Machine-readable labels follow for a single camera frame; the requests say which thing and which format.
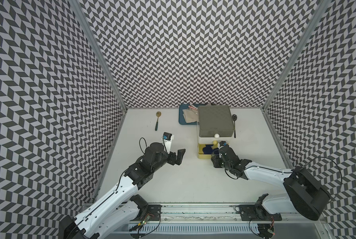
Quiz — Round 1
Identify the three-drawer storage cabinet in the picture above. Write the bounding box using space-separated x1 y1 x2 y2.
197 105 234 159

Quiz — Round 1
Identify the navy brooch box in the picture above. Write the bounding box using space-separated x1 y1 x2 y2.
202 144 213 154

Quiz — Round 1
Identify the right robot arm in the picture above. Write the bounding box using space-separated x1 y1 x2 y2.
211 144 332 221

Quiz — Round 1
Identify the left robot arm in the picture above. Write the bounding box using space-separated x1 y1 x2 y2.
57 142 186 239

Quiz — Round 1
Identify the blue tray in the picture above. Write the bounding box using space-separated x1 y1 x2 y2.
179 104 200 125

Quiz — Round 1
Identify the beige folded napkin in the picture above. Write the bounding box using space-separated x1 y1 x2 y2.
183 109 198 123

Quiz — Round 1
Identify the black spoon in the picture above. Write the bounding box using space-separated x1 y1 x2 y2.
232 114 237 138

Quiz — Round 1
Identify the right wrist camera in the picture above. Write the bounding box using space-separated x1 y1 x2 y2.
219 141 228 148

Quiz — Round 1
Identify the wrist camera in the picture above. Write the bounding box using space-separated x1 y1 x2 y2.
162 132 174 154
219 141 228 148

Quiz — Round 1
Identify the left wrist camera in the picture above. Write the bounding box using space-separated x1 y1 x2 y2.
162 132 174 154

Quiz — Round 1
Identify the aluminium front rail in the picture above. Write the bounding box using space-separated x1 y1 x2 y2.
79 202 325 223

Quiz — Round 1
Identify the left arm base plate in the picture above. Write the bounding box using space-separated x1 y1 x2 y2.
138 204 162 222

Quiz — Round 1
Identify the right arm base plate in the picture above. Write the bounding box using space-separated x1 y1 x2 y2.
236 204 283 222

